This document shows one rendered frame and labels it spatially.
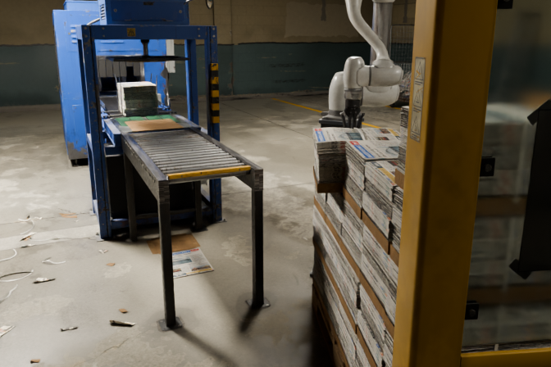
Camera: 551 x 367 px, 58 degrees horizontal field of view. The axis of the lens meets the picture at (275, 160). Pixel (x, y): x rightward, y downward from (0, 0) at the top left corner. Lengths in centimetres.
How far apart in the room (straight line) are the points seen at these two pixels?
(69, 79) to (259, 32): 680
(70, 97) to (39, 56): 516
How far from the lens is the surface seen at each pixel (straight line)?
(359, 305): 196
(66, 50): 599
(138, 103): 449
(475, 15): 79
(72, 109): 604
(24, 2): 1115
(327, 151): 205
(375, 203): 165
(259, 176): 261
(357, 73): 251
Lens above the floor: 148
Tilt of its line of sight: 14 degrees down
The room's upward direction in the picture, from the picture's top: straight up
